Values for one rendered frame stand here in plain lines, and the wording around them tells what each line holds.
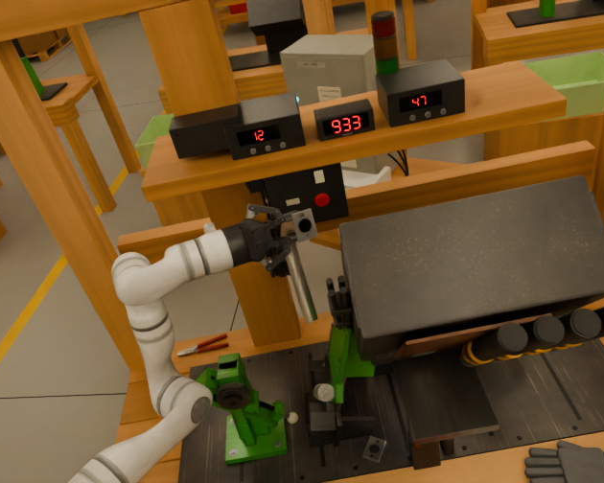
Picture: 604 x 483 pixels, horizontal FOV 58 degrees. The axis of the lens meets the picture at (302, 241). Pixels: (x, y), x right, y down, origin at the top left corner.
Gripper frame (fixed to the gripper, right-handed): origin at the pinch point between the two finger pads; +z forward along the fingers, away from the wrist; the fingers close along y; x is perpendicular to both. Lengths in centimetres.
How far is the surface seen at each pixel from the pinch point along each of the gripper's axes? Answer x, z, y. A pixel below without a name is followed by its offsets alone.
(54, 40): 901, -45, 226
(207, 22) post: 14.6, -2.6, 41.5
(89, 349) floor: 220, -70, -76
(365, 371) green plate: 3.5, 7.8, -36.1
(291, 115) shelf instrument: 9.8, 8.1, 20.1
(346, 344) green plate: -0.7, 3.7, -26.6
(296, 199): 16.6, 6.6, 2.1
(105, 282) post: 52, -39, -9
